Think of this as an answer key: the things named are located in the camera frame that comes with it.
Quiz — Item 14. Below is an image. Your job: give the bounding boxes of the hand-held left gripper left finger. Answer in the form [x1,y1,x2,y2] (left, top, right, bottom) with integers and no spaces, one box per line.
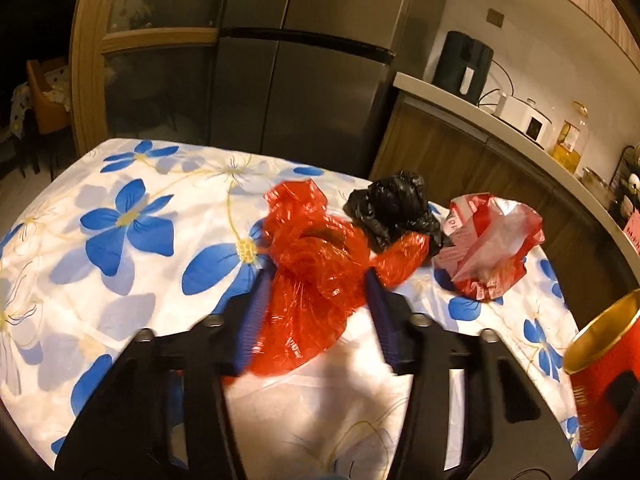
[52,265,276,480]

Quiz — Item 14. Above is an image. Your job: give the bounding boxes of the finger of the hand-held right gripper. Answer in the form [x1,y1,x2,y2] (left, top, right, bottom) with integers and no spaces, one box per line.
[602,370,640,411]

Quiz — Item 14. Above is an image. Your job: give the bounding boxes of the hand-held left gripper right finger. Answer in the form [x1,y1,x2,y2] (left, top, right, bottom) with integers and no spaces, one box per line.
[362,270,578,480]

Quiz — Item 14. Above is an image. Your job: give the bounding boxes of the red printed paper cup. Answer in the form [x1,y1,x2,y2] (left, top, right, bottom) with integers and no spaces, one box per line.
[562,290,640,453]

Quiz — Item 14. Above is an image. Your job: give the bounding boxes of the black plastic bag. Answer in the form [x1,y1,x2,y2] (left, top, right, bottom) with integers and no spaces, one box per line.
[344,172,446,261]

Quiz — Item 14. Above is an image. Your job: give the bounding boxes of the red and white plastic bag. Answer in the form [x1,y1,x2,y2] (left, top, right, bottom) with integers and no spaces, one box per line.
[432,192,546,303]

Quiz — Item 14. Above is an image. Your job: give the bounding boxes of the blue floral tablecloth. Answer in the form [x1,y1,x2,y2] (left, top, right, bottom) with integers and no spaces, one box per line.
[0,137,586,471]

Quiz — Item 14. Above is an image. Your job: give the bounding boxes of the pink box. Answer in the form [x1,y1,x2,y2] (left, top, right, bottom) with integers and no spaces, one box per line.
[622,210,640,256]

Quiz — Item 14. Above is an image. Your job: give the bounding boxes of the kitchen counter with wooden cabinets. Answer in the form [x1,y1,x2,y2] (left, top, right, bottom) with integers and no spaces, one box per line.
[370,72,640,331]

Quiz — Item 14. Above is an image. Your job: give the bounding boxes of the black dish rack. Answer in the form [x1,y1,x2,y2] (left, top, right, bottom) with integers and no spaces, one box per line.
[607,145,640,226]

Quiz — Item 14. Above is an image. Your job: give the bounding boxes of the steel pot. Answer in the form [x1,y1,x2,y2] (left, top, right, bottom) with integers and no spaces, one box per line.
[580,167,613,206]

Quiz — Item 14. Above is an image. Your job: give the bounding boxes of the grey refrigerator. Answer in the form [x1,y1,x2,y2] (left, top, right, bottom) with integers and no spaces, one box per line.
[207,0,451,178]

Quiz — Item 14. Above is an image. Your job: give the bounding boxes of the white rice cooker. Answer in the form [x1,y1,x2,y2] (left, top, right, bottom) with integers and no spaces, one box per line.
[492,92,553,143]

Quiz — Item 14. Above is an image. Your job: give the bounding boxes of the cooking oil bottle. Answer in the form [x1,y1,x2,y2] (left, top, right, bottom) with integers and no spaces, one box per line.
[550,101,591,173]

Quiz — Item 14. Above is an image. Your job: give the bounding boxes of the black air fryer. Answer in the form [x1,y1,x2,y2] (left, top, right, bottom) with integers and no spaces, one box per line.
[432,31,495,106]

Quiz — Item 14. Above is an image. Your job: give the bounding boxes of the orange chair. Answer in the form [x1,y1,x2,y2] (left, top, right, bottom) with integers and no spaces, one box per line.
[26,57,71,136]

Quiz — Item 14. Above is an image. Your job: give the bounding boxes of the wooden glass door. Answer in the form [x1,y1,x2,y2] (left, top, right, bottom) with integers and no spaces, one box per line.
[70,0,236,161]

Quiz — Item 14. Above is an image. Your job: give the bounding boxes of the dining table with dotted cloth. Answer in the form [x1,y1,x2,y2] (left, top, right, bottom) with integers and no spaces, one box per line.
[10,80,38,141]

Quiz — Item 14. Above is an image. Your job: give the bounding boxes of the wooden wall cabinets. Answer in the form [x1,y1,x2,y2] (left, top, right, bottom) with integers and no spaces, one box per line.
[535,0,640,76]

